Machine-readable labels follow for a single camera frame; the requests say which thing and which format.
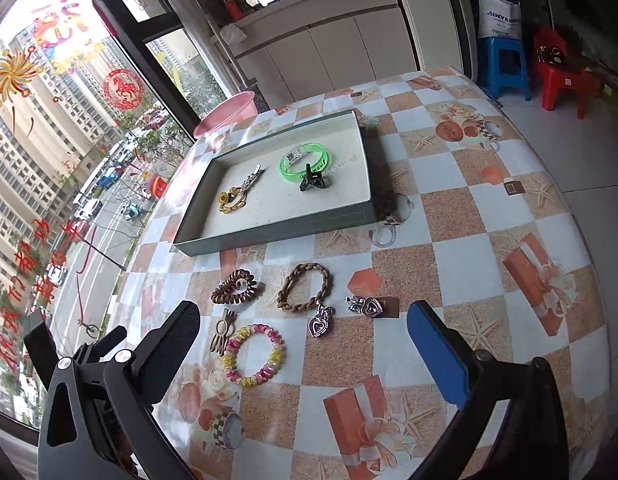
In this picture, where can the red plastic child chair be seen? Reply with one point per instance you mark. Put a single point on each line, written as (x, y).
(561, 72)

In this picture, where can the blue plastic stool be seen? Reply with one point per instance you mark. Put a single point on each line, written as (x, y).
(502, 65)

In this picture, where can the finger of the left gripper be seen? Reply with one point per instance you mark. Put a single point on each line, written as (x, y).
(40, 346)
(92, 353)

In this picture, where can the white cabinet counter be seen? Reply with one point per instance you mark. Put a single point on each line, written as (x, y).
(295, 49)

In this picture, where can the white shopping bag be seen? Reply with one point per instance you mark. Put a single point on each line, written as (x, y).
(500, 18)

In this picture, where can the checkered printed tablecloth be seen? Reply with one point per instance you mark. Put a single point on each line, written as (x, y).
(471, 222)

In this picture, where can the pink plastic basin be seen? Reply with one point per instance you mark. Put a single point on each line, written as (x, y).
(235, 109)

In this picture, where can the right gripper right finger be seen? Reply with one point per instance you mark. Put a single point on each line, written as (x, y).
(532, 440)

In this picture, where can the silver heart brooch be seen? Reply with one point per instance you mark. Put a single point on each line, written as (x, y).
(369, 307)

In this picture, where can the beige hair clip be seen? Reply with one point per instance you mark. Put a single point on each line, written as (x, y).
(224, 329)

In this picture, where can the black claw hair clip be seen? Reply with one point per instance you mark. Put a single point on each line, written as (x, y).
(312, 178)

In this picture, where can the green translucent bangle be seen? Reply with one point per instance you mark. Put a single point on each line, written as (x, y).
(312, 157)

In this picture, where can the silver heart pendant charm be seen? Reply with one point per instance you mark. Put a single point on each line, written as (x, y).
(321, 321)

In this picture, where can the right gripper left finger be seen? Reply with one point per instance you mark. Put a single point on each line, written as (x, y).
(98, 421)

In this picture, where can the silver barrette hair clip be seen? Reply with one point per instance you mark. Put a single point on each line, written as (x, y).
(252, 178)

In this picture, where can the green shallow tray box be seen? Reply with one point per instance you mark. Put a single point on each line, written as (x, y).
(220, 216)

